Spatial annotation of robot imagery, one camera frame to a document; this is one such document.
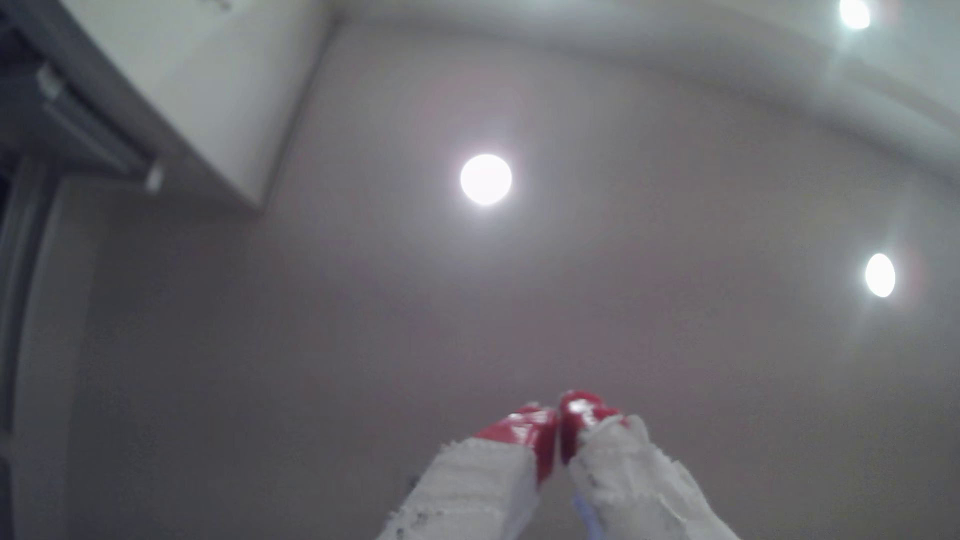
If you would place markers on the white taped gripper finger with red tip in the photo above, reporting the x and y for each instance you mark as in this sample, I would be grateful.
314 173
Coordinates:
480 480
637 487

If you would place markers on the round ceiling light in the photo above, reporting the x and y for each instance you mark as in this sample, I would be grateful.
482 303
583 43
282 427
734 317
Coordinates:
880 275
854 13
486 179

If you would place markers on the white wall cabinet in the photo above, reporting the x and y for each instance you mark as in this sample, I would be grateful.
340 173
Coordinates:
210 82

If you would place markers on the grey door frame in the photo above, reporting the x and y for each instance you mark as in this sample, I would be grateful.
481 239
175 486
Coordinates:
19 300

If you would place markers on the grey curtain rail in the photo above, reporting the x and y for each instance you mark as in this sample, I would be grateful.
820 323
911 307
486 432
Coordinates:
90 129

